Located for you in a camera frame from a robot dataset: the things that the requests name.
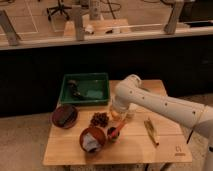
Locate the brown bowl with dark block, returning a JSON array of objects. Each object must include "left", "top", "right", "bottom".
[{"left": 51, "top": 104, "right": 78, "bottom": 129}]

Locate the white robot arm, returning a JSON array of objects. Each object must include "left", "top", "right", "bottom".
[{"left": 112, "top": 74, "right": 213, "bottom": 171}]

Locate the brown bowl with grey cloth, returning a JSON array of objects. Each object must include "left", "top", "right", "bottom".
[{"left": 79, "top": 127, "right": 106, "bottom": 153}]

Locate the red handled utensil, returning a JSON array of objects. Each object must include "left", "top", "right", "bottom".
[{"left": 110, "top": 121, "right": 126, "bottom": 138}]

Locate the bunch of dark grapes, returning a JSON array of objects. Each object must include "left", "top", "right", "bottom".
[{"left": 90, "top": 113, "right": 109, "bottom": 127}]

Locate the dark object in bin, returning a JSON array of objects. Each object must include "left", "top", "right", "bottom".
[{"left": 68, "top": 80, "right": 84, "bottom": 100}]

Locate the black office chair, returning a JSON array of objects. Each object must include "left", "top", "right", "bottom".
[{"left": 46, "top": 0, "right": 71, "bottom": 21}]

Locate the yellow banana shaped object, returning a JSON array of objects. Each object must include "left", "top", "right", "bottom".
[{"left": 144, "top": 118, "right": 159, "bottom": 146}]

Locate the green plastic bin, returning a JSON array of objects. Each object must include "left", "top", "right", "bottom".
[{"left": 59, "top": 73, "right": 110, "bottom": 106}]

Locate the white cylindrical container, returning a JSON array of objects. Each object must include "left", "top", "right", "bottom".
[{"left": 126, "top": 103, "right": 137, "bottom": 118}]

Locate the black cable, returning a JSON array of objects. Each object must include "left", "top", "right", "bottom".
[{"left": 186, "top": 128, "right": 194, "bottom": 145}]

